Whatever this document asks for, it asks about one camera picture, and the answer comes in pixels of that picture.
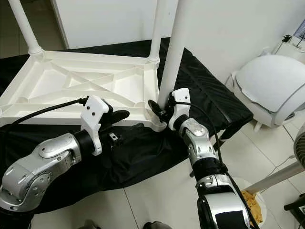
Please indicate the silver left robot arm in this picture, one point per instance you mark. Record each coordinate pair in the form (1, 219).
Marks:
(38, 169)

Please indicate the grey left robot foot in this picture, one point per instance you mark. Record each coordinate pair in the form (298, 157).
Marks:
(91, 224)

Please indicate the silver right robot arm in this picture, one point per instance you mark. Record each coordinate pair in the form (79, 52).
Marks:
(200, 143)

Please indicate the black stand base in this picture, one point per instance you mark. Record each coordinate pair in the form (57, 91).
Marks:
(295, 202)

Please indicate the black tablecloth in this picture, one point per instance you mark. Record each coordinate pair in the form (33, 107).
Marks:
(214, 90)

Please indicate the white round basin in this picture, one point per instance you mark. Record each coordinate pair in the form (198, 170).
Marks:
(263, 202)

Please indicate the white round appliance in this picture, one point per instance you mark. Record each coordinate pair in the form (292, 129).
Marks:
(271, 88)

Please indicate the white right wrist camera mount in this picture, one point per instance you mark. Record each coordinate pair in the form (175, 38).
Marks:
(181, 96)

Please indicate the black power plug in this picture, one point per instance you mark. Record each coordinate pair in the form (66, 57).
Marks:
(288, 38)

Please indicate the white plastic table top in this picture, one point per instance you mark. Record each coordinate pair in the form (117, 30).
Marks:
(76, 83)

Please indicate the grey robot foot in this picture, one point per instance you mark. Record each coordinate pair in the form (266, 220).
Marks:
(155, 225)
(91, 224)

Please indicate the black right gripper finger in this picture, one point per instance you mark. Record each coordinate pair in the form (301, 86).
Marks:
(154, 108)

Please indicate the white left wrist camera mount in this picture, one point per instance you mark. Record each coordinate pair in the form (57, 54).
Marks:
(93, 112)

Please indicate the grey right robot foot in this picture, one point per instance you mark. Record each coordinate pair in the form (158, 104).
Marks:
(155, 225)

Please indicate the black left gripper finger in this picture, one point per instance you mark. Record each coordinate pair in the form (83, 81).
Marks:
(132, 132)
(119, 115)

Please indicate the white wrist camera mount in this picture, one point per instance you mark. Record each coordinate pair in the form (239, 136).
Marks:
(93, 112)
(181, 96)

